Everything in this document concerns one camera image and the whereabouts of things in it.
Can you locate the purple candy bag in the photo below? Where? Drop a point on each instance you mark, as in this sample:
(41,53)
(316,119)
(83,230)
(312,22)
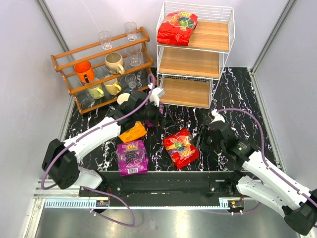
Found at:
(132,158)
(161,109)

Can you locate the clear glass bottom shelf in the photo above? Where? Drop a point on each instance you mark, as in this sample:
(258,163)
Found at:
(131,81)

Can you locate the clear glass top right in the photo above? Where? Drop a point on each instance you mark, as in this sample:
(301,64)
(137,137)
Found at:
(131,30)

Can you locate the clear glass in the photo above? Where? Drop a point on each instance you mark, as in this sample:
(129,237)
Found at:
(105,40)
(131,30)

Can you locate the purple candy bag back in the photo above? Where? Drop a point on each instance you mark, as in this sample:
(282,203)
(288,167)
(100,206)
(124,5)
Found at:
(161,109)

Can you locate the orange candy bag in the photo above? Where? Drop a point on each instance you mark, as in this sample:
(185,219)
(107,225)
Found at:
(134,133)

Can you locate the yellow mug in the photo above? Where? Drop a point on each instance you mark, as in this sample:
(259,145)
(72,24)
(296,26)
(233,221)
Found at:
(113,87)

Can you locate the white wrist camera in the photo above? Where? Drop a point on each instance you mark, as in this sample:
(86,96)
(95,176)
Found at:
(156,94)
(217,119)

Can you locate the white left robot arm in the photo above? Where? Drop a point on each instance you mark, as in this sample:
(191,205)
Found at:
(62,157)

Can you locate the orange mug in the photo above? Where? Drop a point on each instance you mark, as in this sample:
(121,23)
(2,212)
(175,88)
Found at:
(85,71)

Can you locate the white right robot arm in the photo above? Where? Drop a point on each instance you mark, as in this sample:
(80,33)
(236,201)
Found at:
(256,177)

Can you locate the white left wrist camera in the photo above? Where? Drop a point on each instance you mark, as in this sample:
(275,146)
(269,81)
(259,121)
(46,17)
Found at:
(156,94)

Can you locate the clear glass middle shelf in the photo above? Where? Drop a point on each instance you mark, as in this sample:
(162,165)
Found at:
(134,55)

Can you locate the wooden cup rack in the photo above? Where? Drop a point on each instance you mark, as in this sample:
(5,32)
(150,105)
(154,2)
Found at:
(95,54)

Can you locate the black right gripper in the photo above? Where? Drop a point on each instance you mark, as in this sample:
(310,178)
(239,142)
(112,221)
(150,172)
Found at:
(204,137)

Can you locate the purple candy bag front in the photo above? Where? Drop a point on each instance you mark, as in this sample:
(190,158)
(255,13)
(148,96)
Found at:
(132,158)

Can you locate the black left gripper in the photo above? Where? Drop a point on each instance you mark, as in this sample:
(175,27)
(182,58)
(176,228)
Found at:
(153,112)

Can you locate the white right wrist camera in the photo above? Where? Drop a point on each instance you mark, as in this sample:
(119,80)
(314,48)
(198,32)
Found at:
(217,119)

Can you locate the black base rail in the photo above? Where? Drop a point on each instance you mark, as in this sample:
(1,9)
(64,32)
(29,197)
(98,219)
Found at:
(204,183)

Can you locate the pale green mug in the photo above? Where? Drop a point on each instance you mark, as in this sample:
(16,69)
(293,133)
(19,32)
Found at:
(96,92)

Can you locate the beige round mug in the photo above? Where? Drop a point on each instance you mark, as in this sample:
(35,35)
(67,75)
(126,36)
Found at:
(114,62)

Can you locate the clear glass shelf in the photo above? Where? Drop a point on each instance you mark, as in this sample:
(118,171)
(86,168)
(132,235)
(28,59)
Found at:
(131,81)
(134,55)

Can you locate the red candy bag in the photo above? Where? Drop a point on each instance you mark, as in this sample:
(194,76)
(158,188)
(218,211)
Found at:
(177,28)
(180,148)

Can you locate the blue mug white inside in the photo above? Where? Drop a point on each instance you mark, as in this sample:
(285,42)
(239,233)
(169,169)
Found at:
(124,97)

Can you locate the white wire wooden shelf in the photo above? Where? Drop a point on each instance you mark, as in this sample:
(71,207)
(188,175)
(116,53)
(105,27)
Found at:
(190,74)

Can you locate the clear glass top left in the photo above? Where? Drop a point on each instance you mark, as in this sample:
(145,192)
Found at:
(105,40)

